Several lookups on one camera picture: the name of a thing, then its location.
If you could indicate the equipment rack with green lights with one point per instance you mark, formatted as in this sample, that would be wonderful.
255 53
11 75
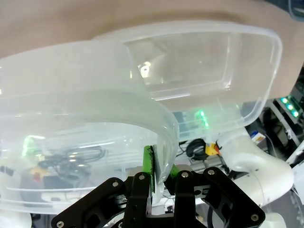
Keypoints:
288 107

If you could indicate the yellow red emergency stop button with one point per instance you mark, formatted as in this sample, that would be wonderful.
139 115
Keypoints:
211 149

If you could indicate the small blue orange box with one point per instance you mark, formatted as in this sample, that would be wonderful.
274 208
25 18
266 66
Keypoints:
257 137

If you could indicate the clear plastic container with cans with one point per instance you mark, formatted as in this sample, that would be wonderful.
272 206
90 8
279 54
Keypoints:
71 99

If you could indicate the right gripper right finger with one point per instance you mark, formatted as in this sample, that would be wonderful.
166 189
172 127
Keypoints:
213 194

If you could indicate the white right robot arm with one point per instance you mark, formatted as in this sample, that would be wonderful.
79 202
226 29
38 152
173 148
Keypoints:
256 171

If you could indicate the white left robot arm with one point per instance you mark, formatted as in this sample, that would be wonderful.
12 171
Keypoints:
13 219

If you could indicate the clear plastic container with bottles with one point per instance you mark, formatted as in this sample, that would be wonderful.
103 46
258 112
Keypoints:
202 64

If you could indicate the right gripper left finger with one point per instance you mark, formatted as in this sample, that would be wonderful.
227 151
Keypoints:
148 166

